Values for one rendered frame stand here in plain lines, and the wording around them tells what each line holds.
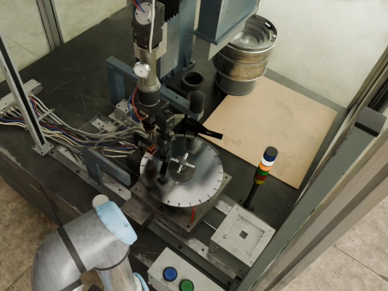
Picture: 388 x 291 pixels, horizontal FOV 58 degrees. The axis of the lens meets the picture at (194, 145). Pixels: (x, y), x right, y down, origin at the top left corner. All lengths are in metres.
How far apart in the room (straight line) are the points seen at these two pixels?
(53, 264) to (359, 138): 0.62
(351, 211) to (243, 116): 1.40
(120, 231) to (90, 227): 0.07
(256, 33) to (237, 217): 0.98
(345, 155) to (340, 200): 0.11
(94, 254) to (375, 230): 2.19
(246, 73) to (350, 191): 1.37
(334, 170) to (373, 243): 2.05
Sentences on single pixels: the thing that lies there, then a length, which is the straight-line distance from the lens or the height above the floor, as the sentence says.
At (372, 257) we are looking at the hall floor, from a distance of 2.63.
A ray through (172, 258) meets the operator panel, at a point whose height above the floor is 0.90.
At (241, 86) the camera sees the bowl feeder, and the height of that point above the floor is 0.83.
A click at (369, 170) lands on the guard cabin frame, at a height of 1.79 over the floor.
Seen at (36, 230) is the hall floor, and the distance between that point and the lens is 2.42.
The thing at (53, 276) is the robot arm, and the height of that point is 1.37.
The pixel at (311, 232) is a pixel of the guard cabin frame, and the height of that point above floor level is 1.61.
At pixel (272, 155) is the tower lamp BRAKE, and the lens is 1.24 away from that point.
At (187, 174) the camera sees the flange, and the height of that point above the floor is 0.96.
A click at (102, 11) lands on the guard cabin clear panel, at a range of 2.50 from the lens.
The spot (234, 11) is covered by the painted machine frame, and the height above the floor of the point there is 1.38.
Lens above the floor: 2.12
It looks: 53 degrees down
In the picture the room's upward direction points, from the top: 9 degrees clockwise
